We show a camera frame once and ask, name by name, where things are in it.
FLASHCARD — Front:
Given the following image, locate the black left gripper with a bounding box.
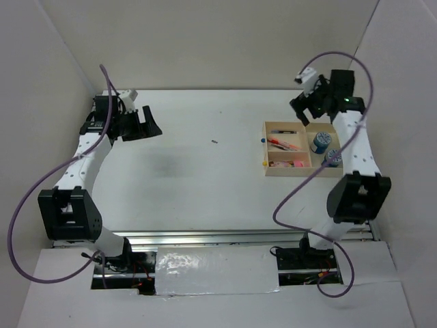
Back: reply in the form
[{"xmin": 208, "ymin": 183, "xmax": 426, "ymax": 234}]
[{"xmin": 114, "ymin": 106, "xmax": 163, "ymax": 142}]

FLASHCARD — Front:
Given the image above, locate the orange highlighter pen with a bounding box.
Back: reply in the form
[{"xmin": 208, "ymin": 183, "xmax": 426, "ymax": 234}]
[{"xmin": 277, "ymin": 144, "xmax": 301, "ymax": 151}]

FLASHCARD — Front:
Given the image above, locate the red gel pen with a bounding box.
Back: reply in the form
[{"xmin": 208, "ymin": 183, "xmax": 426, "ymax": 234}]
[{"xmin": 267, "ymin": 138, "xmax": 299, "ymax": 147}]

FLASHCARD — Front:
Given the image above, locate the pink capped marker bottle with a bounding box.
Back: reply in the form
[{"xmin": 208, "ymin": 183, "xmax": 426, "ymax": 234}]
[{"xmin": 268, "ymin": 161, "xmax": 306, "ymax": 168}]

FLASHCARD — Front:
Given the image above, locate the blue refill pen clear cap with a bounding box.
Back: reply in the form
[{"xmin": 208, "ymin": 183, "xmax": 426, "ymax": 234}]
[{"xmin": 270, "ymin": 130, "xmax": 298, "ymax": 135}]

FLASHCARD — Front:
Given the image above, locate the black gel pen clear cap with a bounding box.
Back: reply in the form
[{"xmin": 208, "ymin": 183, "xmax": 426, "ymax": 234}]
[{"xmin": 269, "ymin": 143, "xmax": 288, "ymax": 151}]

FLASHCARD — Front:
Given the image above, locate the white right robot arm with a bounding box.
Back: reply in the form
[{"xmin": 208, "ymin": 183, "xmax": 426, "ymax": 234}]
[{"xmin": 290, "ymin": 68, "xmax": 391, "ymax": 268}]

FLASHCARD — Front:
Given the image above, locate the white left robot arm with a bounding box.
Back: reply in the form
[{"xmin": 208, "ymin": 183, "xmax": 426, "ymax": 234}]
[{"xmin": 38, "ymin": 90, "xmax": 163, "ymax": 273}]

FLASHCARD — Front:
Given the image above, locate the wooden compartment tray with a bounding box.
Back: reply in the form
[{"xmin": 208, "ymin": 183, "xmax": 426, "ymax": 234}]
[{"xmin": 261, "ymin": 121, "xmax": 340, "ymax": 177}]

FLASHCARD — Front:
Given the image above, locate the silver foil sheet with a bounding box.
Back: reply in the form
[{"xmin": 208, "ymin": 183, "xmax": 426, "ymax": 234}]
[{"xmin": 155, "ymin": 246, "xmax": 280, "ymax": 296}]

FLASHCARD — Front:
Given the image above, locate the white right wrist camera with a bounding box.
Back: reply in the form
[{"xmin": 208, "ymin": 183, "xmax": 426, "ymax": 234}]
[{"xmin": 294, "ymin": 67, "xmax": 318, "ymax": 97}]

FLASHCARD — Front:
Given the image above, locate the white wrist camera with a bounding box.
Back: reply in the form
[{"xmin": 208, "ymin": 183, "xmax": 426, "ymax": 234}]
[
  {"xmin": 119, "ymin": 89, "xmax": 138, "ymax": 113},
  {"xmin": 294, "ymin": 67, "xmax": 318, "ymax": 97}
]

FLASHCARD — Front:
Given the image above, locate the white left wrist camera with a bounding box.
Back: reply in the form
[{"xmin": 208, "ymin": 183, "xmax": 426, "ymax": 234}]
[{"xmin": 119, "ymin": 89, "xmax": 138, "ymax": 113}]

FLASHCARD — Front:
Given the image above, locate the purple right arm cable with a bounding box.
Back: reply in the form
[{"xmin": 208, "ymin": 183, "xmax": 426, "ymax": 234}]
[{"xmin": 272, "ymin": 51, "xmax": 373, "ymax": 297}]

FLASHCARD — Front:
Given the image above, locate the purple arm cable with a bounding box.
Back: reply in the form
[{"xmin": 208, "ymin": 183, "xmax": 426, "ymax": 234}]
[
  {"xmin": 272, "ymin": 51, "xmax": 373, "ymax": 297},
  {"xmin": 7, "ymin": 64, "xmax": 120, "ymax": 290}
]

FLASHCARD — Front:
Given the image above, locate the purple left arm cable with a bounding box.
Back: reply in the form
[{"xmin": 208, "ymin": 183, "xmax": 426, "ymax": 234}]
[{"xmin": 7, "ymin": 64, "xmax": 120, "ymax": 290}]

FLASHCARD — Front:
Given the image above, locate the aluminium frame rail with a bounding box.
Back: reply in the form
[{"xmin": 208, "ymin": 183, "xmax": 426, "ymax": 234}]
[{"xmin": 53, "ymin": 90, "xmax": 380, "ymax": 248}]

